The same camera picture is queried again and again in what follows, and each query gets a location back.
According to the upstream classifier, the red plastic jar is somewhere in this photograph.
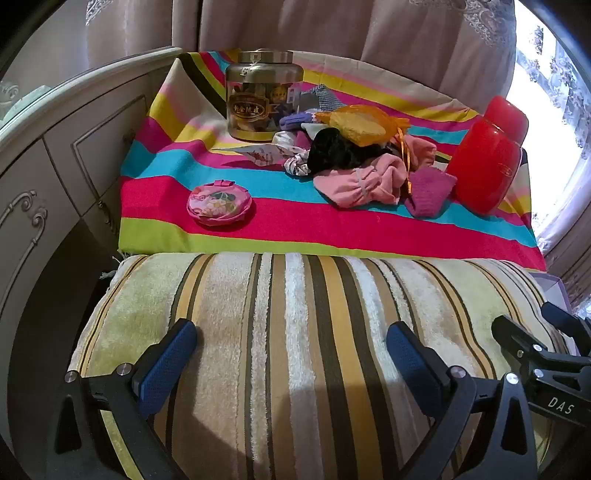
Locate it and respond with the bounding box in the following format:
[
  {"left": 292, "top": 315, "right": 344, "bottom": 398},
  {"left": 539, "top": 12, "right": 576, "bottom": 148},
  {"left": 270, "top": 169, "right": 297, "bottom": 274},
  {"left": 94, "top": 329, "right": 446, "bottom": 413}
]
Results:
[{"left": 444, "top": 95, "right": 529, "bottom": 217}]

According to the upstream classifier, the purple knit glove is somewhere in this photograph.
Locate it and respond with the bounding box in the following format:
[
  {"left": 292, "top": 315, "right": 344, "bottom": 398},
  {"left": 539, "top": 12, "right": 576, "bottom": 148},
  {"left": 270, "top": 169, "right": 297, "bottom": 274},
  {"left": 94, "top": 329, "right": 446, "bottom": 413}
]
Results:
[{"left": 279, "top": 111, "right": 317, "bottom": 134}]

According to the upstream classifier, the black fuzzy cloth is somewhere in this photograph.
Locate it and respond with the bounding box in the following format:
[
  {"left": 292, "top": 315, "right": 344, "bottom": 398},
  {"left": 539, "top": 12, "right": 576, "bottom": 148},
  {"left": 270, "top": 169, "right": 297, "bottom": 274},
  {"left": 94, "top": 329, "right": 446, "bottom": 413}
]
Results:
[{"left": 307, "top": 127, "right": 393, "bottom": 171}]

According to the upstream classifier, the clear jar with gold lid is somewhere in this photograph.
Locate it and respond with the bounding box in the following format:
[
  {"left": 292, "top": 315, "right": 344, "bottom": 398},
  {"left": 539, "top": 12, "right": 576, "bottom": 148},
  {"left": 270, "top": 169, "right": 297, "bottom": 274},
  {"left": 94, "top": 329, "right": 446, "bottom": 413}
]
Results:
[{"left": 225, "top": 48, "right": 304, "bottom": 143}]

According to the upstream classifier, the magenta sock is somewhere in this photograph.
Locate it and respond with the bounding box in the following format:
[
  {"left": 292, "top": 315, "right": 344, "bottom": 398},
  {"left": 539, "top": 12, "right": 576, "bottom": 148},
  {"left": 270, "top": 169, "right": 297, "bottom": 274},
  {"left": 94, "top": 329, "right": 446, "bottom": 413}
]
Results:
[{"left": 404, "top": 166, "right": 458, "bottom": 219}]

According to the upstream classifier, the white floral scrunchie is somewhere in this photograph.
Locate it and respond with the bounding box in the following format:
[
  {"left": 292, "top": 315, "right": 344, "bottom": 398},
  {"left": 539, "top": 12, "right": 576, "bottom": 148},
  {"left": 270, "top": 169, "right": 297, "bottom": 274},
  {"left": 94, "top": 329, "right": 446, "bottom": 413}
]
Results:
[{"left": 283, "top": 148, "right": 319, "bottom": 177}]

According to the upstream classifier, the multicolour striped cloth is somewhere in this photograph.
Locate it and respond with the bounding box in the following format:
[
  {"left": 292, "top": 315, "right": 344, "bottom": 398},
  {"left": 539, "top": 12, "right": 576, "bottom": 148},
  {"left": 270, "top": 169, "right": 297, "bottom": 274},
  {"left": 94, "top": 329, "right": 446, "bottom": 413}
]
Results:
[{"left": 117, "top": 48, "right": 548, "bottom": 273}]

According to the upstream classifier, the white paper packet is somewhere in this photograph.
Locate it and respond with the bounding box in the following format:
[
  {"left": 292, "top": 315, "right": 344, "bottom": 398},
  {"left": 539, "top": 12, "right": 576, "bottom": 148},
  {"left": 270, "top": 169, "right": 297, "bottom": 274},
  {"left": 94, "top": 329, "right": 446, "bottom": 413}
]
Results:
[{"left": 229, "top": 143, "right": 287, "bottom": 168}]

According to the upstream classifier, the white carved dresser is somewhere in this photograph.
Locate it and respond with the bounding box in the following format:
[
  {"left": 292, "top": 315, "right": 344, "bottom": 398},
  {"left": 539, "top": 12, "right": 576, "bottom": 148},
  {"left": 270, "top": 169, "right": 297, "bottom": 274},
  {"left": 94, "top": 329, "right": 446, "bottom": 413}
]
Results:
[{"left": 0, "top": 46, "right": 183, "bottom": 370}]

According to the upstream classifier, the pink round floral pouch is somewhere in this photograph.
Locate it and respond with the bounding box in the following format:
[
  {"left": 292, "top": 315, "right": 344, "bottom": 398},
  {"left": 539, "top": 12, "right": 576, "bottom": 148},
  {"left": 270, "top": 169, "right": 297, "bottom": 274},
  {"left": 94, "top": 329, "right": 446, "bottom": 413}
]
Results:
[{"left": 187, "top": 179, "right": 254, "bottom": 227}]

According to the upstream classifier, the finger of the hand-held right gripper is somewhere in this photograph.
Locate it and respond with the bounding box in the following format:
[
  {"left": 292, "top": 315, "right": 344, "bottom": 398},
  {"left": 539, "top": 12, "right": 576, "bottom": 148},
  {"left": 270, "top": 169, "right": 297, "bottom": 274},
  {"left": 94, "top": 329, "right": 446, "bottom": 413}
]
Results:
[
  {"left": 491, "top": 315, "right": 579, "bottom": 371},
  {"left": 540, "top": 301, "right": 591, "bottom": 357}
]

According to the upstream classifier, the white crumpled cloth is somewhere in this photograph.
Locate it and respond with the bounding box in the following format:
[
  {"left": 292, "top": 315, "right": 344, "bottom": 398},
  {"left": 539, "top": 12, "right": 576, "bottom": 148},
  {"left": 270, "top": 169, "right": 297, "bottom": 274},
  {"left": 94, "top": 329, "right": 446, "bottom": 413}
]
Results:
[{"left": 272, "top": 130, "right": 310, "bottom": 151}]

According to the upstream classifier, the purple storage box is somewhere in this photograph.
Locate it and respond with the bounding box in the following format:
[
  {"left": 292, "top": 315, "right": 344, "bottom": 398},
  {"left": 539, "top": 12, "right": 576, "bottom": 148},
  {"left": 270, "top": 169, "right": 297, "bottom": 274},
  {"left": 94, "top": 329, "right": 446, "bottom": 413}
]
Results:
[{"left": 529, "top": 271, "right": 571, "bottom": 308}]

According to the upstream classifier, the orange organza bag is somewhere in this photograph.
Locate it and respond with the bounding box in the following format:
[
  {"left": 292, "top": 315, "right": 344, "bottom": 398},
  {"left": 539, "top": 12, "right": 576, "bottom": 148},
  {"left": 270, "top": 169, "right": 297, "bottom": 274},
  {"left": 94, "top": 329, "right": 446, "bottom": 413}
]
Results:
[{"left": 330, "top": 105, "right": 413, "bottom": 195}]

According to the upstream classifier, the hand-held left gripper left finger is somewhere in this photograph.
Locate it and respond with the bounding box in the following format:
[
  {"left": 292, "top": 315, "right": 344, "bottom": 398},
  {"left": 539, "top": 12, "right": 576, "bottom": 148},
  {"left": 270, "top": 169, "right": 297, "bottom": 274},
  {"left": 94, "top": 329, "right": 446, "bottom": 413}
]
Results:
[{"left": 44, "top": 318, "right": 199, "bottom": 480}]

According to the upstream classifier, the window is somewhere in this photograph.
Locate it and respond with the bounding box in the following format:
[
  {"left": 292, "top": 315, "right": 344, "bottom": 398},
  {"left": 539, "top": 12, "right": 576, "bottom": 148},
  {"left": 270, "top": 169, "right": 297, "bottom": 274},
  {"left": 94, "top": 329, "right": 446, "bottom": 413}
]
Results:
[{"left": 512, "top": 0, "right": 591, "bottom": 259}]

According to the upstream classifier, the grey checkered cloth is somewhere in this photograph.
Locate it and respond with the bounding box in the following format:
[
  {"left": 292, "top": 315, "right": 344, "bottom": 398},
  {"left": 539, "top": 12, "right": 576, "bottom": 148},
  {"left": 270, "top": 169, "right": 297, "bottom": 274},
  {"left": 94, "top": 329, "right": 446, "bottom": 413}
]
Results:
[{"left": 300, "top": 84, "right": 335, "bottom": 112}]

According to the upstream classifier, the striped fuzzy towel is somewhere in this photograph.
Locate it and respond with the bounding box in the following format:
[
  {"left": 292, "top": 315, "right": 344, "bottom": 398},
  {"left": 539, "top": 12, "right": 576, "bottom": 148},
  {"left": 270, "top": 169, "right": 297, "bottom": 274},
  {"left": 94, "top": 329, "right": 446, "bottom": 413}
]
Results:
[{"left": 67, "top": 251, "right": 573, "bottom": 480}]

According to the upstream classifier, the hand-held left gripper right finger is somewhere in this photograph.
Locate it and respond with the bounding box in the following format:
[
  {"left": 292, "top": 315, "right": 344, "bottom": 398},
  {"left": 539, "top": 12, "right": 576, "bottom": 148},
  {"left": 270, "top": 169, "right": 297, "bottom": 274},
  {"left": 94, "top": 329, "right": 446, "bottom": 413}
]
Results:
[{"left": 385, "top": 320, "right": 541, "bottom": 480}]

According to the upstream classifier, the beige curtain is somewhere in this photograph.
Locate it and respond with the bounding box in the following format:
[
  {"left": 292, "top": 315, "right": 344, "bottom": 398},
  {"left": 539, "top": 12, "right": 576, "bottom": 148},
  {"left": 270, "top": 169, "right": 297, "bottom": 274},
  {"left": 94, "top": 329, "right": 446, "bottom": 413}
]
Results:
[{"left": 85, "top": 0, "right": 518, "bottom": 114}]

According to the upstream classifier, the pink cloth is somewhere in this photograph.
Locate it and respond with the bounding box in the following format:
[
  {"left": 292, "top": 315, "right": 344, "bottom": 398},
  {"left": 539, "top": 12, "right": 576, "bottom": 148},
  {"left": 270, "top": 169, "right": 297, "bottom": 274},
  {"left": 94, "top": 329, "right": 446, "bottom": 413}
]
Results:
[{"left": 314, "top": 138, "right": 437, "bottom": 208}]

